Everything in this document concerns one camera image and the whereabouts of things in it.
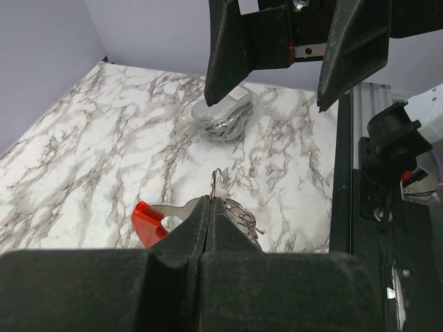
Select silver foil packet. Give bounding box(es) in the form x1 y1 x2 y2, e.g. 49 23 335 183
191 85 255 142

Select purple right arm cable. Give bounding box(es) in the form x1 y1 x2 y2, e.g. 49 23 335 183
427 179 443 205

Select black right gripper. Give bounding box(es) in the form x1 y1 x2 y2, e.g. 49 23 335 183
242 0 442 112

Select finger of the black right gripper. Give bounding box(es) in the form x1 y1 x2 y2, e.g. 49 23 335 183
204 1 291 107

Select red handled metal key holder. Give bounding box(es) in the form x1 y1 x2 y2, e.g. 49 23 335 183
132 167 266 250

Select black metal base rail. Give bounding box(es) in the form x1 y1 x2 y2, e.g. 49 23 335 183
329 82 442 331

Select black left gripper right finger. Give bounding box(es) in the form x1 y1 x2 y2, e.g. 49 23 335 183
199 199 386 331

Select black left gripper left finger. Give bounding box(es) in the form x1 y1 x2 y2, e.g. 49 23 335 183
1 196 210 331

